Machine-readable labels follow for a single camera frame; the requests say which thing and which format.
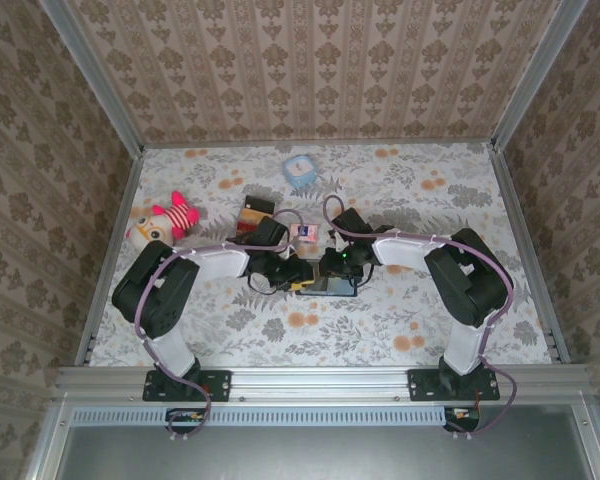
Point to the dark blue card holder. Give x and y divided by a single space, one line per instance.
337 287

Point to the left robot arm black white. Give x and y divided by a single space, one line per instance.
160 295

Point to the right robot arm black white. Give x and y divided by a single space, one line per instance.
470 290

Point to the clear acrylic card stand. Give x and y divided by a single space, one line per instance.
257 220

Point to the red card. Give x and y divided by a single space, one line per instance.
244 228

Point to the gold card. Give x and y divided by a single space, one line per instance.
251 215

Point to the black card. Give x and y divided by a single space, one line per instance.
260 204

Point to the pink tissue pack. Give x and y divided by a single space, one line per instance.
305 233

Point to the light blue alarm clock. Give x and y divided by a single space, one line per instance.
299 171

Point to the pink striped plush toy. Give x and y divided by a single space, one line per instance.
152 230

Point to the grey metal panel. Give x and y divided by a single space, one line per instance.
305 455

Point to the black controller box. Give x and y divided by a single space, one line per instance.
185 417
460 415

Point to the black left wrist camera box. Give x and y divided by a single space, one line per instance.
271 232

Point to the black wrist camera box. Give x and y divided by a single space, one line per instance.
350 221
271 232

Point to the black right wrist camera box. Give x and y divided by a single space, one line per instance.
350 221

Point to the aluminium frame rail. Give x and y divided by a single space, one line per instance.
320 382
529 250
320 144
107 265

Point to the aluminium frame post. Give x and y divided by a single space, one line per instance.
536 75
94 75

